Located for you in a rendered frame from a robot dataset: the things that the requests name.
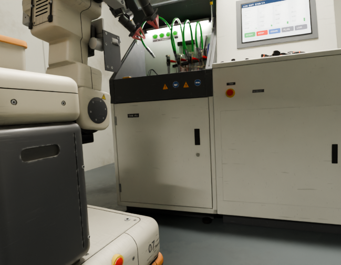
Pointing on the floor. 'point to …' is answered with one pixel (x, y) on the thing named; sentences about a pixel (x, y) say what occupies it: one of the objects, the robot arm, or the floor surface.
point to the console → (281, 130)
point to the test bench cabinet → (206, 213)
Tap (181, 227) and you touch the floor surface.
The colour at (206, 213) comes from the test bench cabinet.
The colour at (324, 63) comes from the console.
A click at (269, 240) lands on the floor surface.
